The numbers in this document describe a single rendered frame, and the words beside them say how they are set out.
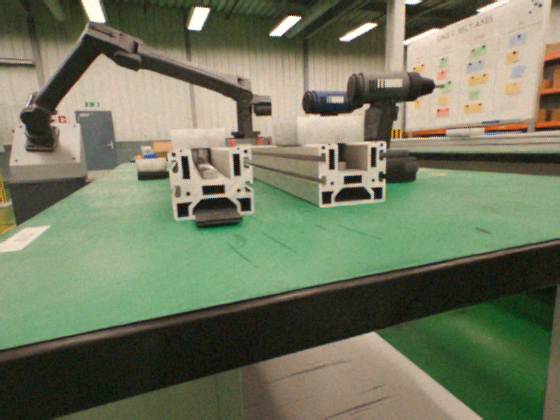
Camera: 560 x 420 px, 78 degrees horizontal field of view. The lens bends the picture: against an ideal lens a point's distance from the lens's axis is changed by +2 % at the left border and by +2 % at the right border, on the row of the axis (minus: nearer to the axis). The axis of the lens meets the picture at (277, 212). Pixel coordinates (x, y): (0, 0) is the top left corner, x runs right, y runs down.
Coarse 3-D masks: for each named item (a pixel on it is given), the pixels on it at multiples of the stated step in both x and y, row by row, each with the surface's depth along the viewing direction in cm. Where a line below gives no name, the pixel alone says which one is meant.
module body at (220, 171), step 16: (176, 160) 72; (224, 160) 48; (240, 160) 43; (176, 176) 41; (192, 176) 42; (208, 176) 46; (224, 176) 50; (240, 176) 43; (176, 192) 47; (192, 192) 42; (208, 192) 45; (224, 192) 44; (240, 192) 44; (176, 208) 42; (192, 208) 47; (240, 208) 46
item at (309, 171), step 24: (312, 144) 48; (360, 144) 49; (384, 144) 48; (264, 168) 83; (288, 168) 59; (312, 168) 48; (336, 168) 46; (360, 168) 50; (384, 168) 48; (288, 192) 61; (312, 192) 49; (336, 192) 47; (360, 192) 51; (384, 192) 49
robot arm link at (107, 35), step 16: (96, 32) 96; (112, 32) 99; (80, 48) 97; (96, 48) 97; (112, 48) 97; (128, 48) 99; (64, 64) 101; (80, 64) 101; (48, 80) 106; (64, 80) 104; (48, 96) 108; (64, 96) 109; (32, 112) 109; (48, 112) 110; (32, 128) 114
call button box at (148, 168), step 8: (136, 160) 99; (144, 160) 100; (152, 160) 100; (160, 160) 101; (136, 168) 100; (144, 168) 100; (152, 168) 100; (160, 168) 101; (144, 176) 100; (152, 176) 101; (160, 176) 101; (168, 176) 105
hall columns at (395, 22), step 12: (396, 0) 791; (396, 12) 796; (396, 24) 801; (396, 36) 806; (396, 48) 812; (396, 60) 817; (396, 132) 849; (0, 180) 605; (0, 192) 599; (0, 204) 594
